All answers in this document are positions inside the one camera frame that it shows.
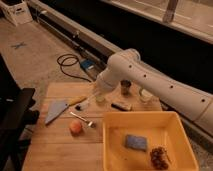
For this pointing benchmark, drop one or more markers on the white dish brush black bristles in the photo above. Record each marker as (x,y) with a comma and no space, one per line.
(83,102)

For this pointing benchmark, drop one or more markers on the blue power box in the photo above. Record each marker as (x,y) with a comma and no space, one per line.
(90,68)

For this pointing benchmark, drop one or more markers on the spatula with yellow handle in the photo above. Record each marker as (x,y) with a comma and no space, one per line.
(57,107)

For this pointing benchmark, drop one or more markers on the green plastic cup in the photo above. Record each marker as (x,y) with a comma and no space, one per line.
(100,98)

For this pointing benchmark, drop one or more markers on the black rectangular block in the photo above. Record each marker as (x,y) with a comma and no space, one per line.
(121,106)

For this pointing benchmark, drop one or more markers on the black stand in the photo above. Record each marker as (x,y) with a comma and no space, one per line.
(15,114)

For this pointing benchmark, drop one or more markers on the metal fork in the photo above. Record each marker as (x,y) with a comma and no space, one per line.
(89,123)

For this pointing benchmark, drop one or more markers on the blue sponge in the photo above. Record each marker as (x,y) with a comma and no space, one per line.
(136,142)

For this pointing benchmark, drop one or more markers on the yellow plastic bin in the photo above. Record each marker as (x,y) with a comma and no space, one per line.
(160,129)

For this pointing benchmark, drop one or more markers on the white cardboard box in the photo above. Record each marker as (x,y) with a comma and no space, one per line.
(17,13)

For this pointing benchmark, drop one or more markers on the orange peach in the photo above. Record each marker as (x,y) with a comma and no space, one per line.
(75,127)

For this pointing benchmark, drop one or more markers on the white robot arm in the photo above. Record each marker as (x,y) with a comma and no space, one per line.
(195,104)

